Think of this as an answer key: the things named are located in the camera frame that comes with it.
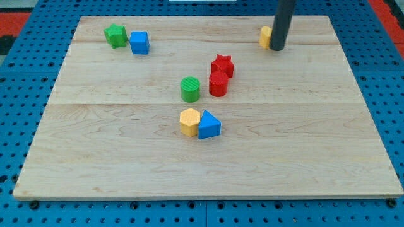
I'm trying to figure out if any yellow heart block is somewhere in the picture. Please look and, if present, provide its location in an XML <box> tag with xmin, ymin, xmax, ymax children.
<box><xmin>259</xmin><ymin>26</ymin><xmax>272</xmax><ymax>49</ymax></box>

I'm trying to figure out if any yellow hexagon block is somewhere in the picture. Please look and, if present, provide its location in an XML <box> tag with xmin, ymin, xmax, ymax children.
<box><xmin>179</xmin><ymin>108</ymin><xmax>201</xmax><ymax>137</ymax></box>

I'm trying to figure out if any blue triangle block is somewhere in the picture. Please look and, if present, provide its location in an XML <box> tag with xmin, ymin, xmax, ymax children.
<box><xmin>198</xmin><ymin>110</ymin><xmax>222</xmax><ymax>139</ymax></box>

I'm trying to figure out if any light wooden board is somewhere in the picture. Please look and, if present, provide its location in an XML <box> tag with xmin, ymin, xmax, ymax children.
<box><xmin>13</xmin><ymin>16</ymin><xmax>403</xmax><ymax>201</ymax></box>

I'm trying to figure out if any green cylinder block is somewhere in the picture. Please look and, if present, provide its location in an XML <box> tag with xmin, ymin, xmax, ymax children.
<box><xmin>180</xmin><ymin>76</ymin><xmax>200</xmax><ymax>103</ymax></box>

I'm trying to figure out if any red cylinder block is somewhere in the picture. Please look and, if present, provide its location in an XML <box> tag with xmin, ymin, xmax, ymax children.
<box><xmin>209</xmin><ymin>71</ymin><xmax>229</xmax><ymax>97</ymax></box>

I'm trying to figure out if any red star block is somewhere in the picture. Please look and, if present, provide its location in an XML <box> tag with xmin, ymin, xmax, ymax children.
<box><xmin>211</xmin><ymin>54</ymin><xmax>234</xmax><ymax>78</ymax></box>

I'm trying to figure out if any blue cube block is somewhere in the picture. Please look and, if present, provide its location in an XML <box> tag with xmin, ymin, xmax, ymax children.
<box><xmin>129</xmin><ymin>31</ymin><xmax>150</xmax><ymax>55</ymax></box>

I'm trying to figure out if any green star block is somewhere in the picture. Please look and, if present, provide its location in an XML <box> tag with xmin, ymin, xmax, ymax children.
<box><xmin>104</xmin><ymin>24</ymin><xmax>128</xmax><ymax>49</ymax></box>

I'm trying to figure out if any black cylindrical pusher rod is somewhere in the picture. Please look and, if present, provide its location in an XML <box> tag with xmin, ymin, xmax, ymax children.
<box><xmin>269</xmin><ymin>0</ymin><xmax>297</xmax><ymax>51</ymax></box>

